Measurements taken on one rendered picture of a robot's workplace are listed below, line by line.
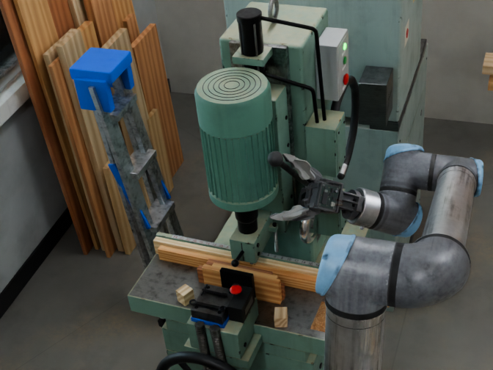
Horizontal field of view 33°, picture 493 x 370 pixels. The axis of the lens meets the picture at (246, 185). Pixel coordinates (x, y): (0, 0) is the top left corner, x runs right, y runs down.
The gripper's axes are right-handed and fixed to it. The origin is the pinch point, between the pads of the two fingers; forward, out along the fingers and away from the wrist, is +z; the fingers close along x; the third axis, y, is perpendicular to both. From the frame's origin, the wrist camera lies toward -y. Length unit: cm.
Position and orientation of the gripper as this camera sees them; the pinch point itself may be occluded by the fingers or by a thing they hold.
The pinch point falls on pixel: (274, 185)
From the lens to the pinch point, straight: 189.4
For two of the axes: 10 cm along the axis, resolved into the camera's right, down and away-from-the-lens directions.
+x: -2.1, 9.7, -1.3
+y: 3.6, -0.5, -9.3
